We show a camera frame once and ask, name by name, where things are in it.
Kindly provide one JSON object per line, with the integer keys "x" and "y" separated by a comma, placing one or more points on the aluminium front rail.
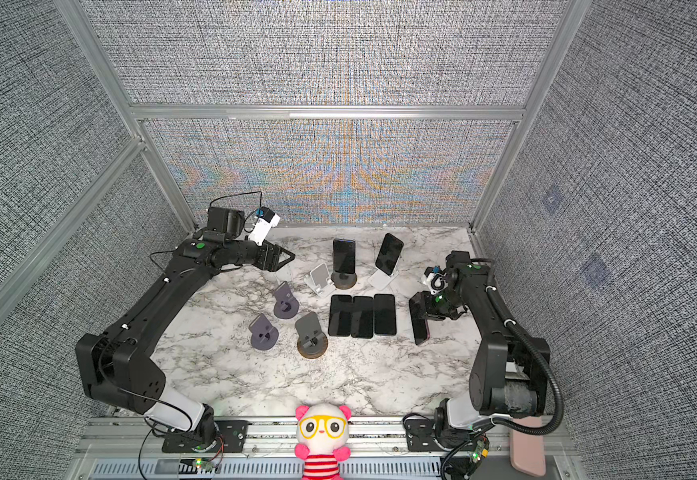
{"x": 128, "y": 448}

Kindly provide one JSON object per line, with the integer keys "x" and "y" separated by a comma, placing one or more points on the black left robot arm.
{"x": 116, "y": 366}

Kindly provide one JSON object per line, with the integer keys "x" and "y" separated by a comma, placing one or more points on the white stand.
{"x": 379, "y": 281}
{"x": 319, "y": 280}

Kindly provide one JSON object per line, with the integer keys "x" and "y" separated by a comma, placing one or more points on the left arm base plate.
{"x": 226, "y": 435}

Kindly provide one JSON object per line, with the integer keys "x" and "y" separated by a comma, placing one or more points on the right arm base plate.
{"x": 422, "y": 435}

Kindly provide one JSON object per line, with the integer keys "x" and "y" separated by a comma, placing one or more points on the purple stand mid left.
{"x": 286, "y": 306}

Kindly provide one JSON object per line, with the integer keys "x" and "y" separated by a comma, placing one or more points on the white stand back right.
{"x": 379, "y": 281}

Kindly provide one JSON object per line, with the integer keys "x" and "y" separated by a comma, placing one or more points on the white stand centre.
{"x": 319, "y": 280}

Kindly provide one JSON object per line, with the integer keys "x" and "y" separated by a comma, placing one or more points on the blue phone mid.
{"x": 384, "y": 315}

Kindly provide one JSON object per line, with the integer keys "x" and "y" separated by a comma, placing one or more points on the purple phone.
{"x": 419, "y": 320}

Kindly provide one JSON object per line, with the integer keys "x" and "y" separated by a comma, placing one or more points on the purple stand front left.
{"x": 263, "y": 335}

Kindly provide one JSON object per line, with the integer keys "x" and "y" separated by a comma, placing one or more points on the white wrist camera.
{"x": 434, "y": 279}
{"x": 266, "y": 219}

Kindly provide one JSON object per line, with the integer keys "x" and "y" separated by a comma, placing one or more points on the pink phone case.
{"x": 527, "y": 454}

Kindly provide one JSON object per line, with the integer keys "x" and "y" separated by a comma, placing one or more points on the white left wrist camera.
{"x": 266, "y": 219}

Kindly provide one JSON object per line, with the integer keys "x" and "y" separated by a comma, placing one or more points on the black phone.
{"x": 389, "y": 254}
{"x": 344, "y": 256}
{"x": 340, "y": 322}
{"x": 362, "y": 321}

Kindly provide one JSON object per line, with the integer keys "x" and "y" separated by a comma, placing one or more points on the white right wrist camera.
{"x": 434, "y": 279}

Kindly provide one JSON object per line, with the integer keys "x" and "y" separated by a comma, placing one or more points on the wooden grey stand back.
{"x": 343, "y": 281}

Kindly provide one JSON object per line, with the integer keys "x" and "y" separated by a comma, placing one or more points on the pink white plush toy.
{"x": 323, "y": 433}

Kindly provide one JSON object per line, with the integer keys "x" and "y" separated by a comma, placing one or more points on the wooden round phone stand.
{"x": 312, "y": 342}

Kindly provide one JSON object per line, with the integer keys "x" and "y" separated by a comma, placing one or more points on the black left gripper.
{"x": 274, "y": 263}

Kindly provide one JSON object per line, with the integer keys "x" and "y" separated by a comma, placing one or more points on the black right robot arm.
{"x": 511, "y": 383}

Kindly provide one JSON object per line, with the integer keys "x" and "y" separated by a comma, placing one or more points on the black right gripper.
{"x": 431, "y": 312}

